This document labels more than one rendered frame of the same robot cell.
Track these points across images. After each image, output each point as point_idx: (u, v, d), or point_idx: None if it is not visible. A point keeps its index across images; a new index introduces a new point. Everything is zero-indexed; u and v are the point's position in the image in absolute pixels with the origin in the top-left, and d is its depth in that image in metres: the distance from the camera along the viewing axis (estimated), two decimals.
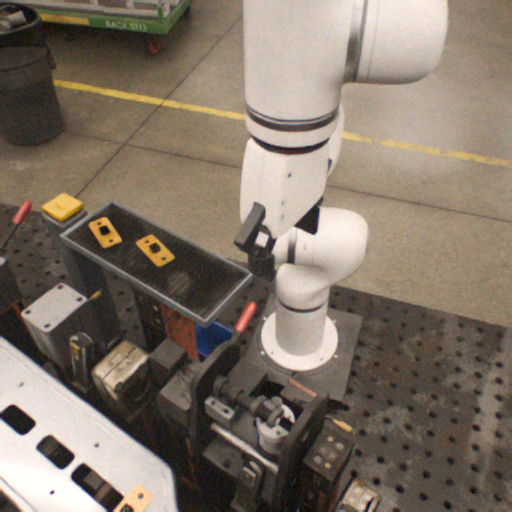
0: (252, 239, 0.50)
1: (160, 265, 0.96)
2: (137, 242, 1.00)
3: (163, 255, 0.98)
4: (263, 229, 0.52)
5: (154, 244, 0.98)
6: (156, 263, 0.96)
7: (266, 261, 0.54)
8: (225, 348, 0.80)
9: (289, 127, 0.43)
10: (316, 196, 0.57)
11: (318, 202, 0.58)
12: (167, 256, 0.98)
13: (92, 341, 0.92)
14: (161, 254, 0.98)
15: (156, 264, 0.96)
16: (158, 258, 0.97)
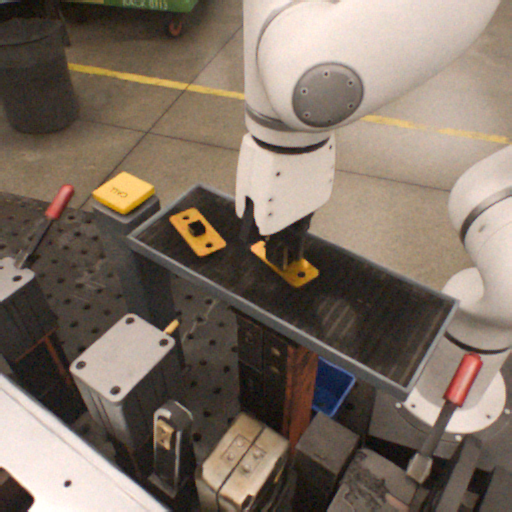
0: (256, 232, 0.53)
1: (298, 286, 0.58)
2: (251, 247, 0.62)
3: (299, 269, 0.59)
4: None
5: None
6: (292, 283, 0.58)
7: (279, 249, 0.57)
8: (477, 455, 0.42)
9: (276, 125, 0.43)
10: (307, 214, 0.56)
11: (304, 226, 0.57)
12: (306, 270, 0.59)
13: (192, 418, 0.54)
14: (296, 268, 0.59)
15: (291, 284, 0.58)
16: (292, 275, 0.59)
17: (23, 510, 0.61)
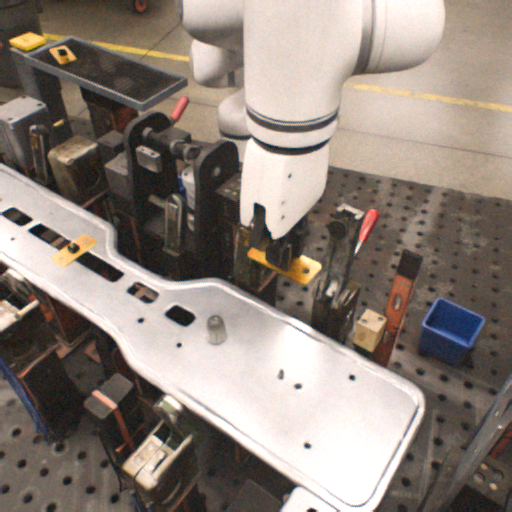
0: (266, 237, 0.52)
1: (307, 282, 0.58)
2: (248, 253, 0.61)
3: (302, 266, 0.60)
4: None
5: None
6: (300, 281, 0.58)
7: (283, 250, 0.57)
8: (154, 112, 0.96)
9: (289, 128, 0.43)
10: (305, 210, 0.56)
11: (303, 223, 0.57)
12: (309, 265, 0.60)
13: (48, 132, 1.08)
14: (299, 265, 0.60)
15: (300, 282, 0.58)
16: (297, 273, 0.59)
17: None
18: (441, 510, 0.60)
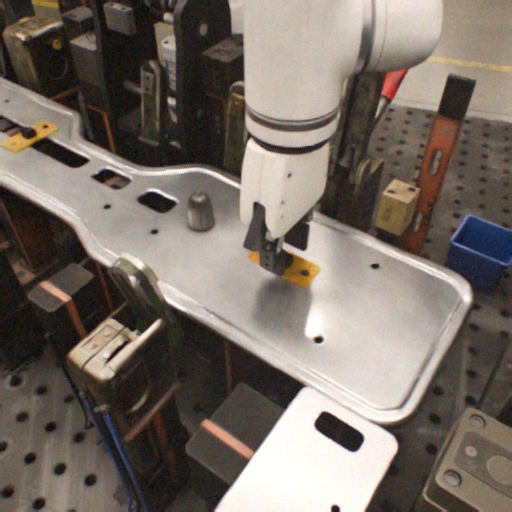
0: (260, 240, 0.51)
1: (307, 285, 0.58)
2: (248, 255, 0.62)
3: (302, 268, 0.60)
4: (269, 229, 0.53)
5: None
6: (300, 283, 0.58)
7: (277, 256, 0.56)
8: None
9: (289, 127, 0.43)
10: (309, 206, 0.57)
11: (308, 217, 0.58)
12: (308, 268, 0.60)
13: (4, 8, 0.91)
14: (298, 268, 0.60)
15: (300, 284, 0.58)
16: (297, 275, 0.59)
17: None
18: (510, 403, 0.42)
